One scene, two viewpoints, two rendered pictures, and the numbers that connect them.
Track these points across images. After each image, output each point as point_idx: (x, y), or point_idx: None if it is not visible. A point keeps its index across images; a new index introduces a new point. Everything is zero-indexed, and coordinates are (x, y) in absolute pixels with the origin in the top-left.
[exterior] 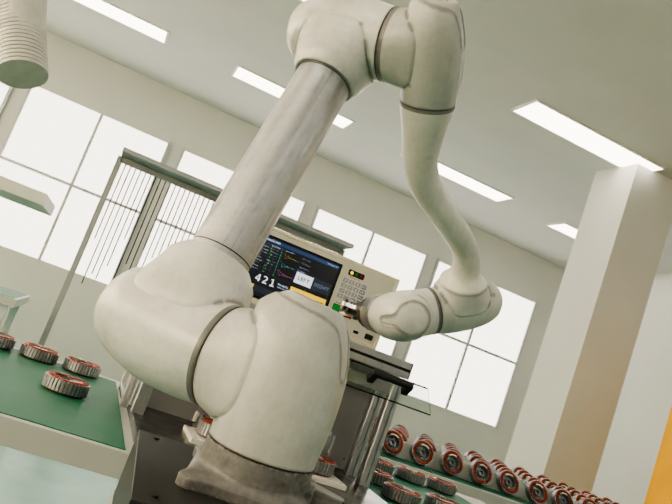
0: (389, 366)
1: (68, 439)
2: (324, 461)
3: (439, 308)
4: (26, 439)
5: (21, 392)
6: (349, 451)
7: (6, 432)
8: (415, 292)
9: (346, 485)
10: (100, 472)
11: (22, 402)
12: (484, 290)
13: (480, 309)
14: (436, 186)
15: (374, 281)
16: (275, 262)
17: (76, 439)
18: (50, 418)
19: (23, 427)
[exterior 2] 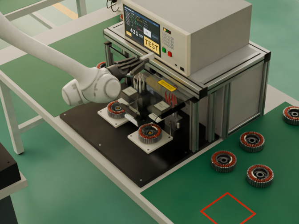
0: (188, 89)
1: (39, 110)
2: (142, 136)
3: (81, 92)
4: (33, 107)
5: (71, 78)
6: (217, 126)
7: (30, 103)
8: (75, 81)
9: (167, 149)
10: (49, 123)
11: (56, 86)
12: (86, 88)
13: (91, 97)
14: (18, 46)
15: (175, 35)
16: (135, 22)
17: (41, 110)
18: (50, 97)
19: (31, 103)
